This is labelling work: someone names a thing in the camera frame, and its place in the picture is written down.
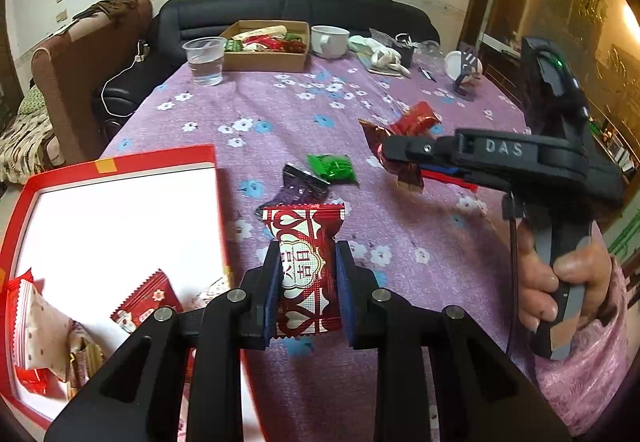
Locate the brown armchair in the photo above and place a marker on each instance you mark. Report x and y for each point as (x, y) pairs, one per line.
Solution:
(75, 87)

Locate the red white heart candy packet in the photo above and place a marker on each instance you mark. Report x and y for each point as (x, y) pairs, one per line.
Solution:
(305, 232)

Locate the assorted packets heap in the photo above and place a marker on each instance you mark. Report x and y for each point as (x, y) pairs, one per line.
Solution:
(260, 42)

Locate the flat red candy strip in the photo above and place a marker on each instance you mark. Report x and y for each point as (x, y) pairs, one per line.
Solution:
(450, 178)

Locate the green foil candy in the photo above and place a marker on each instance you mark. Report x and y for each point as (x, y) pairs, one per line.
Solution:
(332, 168)

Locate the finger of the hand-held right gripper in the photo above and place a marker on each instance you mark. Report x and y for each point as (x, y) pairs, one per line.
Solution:
(415, 149)

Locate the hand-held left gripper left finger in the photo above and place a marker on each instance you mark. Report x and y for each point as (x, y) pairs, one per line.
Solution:
(272, 294)

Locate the person's right hand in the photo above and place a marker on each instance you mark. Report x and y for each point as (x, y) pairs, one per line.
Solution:
(582, 272)

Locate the clear cup with water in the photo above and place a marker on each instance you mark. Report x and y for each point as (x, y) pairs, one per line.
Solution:
(204, 59)

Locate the bright red foil candy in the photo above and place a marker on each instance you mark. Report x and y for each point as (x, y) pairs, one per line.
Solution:
(417, 117)

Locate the green white carton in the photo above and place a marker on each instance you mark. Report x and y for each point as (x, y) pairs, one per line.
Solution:
(625, 237)

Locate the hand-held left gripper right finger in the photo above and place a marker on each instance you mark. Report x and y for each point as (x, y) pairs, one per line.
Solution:
(345, 294)

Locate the red packet white flowers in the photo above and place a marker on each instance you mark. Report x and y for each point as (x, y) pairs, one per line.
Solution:
(147, 302)

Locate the red cardboard box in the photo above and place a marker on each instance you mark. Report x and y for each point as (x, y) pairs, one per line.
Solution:
(125, 222)

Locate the purple floral tablecloth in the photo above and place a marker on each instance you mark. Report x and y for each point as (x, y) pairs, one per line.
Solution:
(400, 232)

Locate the clear glass bowl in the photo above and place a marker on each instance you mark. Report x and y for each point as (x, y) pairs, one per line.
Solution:
(430, 48)

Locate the white packet red edges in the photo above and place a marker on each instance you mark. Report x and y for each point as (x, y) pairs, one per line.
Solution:
(37, 322)

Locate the black leather sofa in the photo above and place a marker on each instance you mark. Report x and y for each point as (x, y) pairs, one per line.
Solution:
(225, 9)

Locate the black phone stand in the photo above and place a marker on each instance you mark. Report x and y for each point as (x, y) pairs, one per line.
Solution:
(467, 89)

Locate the person's right forearm pink sleeve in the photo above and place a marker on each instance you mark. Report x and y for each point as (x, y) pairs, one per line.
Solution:
(595, 372)

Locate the dark red gold foil candy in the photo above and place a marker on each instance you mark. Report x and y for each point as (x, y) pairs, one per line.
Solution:
(407, 178)

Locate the dark cloth on armchair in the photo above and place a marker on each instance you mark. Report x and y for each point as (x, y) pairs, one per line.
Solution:
(112, 7)

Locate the small red candy packet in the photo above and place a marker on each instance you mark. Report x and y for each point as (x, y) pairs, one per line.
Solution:
(32, 379)

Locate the patterned blanket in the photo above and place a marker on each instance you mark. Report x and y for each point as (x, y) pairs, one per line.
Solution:
(25, 137)

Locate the white patterned candy packet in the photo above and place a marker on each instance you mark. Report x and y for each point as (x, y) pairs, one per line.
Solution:
(215, 293)

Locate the purple foil candy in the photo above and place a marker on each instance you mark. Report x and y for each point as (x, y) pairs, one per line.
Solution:
(295, 192)

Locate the brown cardboard box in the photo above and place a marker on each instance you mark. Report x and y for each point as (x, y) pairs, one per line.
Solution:
(265, 62)

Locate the small gold candy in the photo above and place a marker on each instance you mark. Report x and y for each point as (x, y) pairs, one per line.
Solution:
(82, 362)

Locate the white ceramic cup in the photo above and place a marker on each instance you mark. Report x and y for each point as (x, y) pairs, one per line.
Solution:
(327, 42)

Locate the small black pen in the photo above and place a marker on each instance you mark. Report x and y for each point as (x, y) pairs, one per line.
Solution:
(427, 73)

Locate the small black box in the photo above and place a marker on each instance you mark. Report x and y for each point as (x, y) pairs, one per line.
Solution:
(406, 54)

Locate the flat grey booklet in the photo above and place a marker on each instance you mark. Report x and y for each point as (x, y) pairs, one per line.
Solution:
(371, 68)

